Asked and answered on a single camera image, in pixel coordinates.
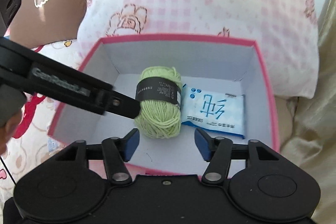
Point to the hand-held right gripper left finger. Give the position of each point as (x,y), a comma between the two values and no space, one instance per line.
(131,145)

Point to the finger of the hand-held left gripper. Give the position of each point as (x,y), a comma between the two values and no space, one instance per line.
(126,107)

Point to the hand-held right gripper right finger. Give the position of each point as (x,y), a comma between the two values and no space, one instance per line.
(202,146)

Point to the green yarn ball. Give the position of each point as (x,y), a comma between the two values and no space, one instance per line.
(160,119)

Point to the blue wet wipes packet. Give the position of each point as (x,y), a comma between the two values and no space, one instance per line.
(215,111)

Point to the pink cardboard box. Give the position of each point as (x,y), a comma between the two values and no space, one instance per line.
(78,124)

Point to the person's left hand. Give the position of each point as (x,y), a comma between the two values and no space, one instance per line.
(8,132)

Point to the bear printed blanket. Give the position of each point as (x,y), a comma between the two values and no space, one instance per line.
(34,140)

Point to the beige shiny curtain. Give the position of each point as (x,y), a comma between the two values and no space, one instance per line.
(315,134)

